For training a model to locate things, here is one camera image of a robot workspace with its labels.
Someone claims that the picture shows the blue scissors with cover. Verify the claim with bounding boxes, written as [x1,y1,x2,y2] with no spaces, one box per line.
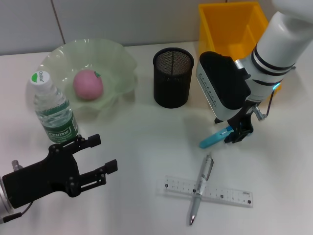
[199,123,245,149]

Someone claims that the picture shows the green wavy glass fruit plate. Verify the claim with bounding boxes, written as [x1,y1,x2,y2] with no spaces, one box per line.
[36,38,139,120]

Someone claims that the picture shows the clear green-label water bottle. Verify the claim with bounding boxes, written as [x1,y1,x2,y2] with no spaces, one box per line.
[26,70,81,150]

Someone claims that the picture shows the silver ballpoint pen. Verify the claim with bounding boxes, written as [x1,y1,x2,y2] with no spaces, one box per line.
[188,151,215,226]

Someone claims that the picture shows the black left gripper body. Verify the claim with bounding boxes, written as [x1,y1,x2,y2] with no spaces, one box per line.
[2,143,80,209]

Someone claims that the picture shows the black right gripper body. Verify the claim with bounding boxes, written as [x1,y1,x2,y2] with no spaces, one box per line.
[228,100,255,134]

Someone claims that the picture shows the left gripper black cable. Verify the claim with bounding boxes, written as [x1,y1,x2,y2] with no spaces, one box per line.
[0,160,33,223]

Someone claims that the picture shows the black mesh pen holder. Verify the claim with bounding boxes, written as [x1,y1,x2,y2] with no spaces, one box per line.
[153,47,195,109]

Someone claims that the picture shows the pink toy peach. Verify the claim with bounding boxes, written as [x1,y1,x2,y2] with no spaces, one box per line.
[72,69,104,100]

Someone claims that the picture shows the yellow plastic bin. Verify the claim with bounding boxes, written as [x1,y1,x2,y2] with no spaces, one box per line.
[197,1,282,97]

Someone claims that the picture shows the transparent plastic ruler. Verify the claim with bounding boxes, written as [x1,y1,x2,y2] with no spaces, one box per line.
[156,175,254,209]

